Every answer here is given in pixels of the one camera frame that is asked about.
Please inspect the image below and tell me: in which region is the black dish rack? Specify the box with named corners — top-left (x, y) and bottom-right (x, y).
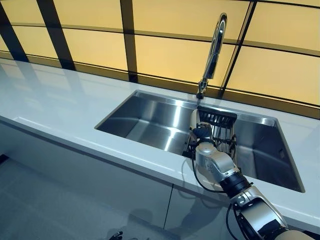
top-left (182, 106), bottom-right (238, 161)

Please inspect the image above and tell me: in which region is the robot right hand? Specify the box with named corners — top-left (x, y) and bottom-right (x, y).
top-left (189, 121), bottom-right (214, 144)

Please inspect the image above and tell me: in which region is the beige ceramic plate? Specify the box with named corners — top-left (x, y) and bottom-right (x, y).
top-left (189, 108), bottom-right (201, 132)

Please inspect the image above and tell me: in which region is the stainless steel sink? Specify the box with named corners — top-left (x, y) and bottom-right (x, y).
top-left (94, 89), bottom-right (306, 193)

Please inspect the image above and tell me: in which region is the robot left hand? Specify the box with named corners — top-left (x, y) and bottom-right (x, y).
top-left (107, 231), bottom-right (125, 240)

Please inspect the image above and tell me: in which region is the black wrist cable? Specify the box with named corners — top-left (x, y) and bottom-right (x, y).
top-left (181, 157), bottom-right (242, 240)

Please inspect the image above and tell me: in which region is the yellow window with dark frame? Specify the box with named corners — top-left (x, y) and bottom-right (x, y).
top-left (0, 0), bottom-right (320, 116)

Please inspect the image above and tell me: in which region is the chrome kitchen faucet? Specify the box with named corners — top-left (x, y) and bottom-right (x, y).
top-left (196, 12), bottom-right (228, 100)

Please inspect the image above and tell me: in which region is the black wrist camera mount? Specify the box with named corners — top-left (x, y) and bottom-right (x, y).
top-left (186, 141), bottom-right (199, 160)

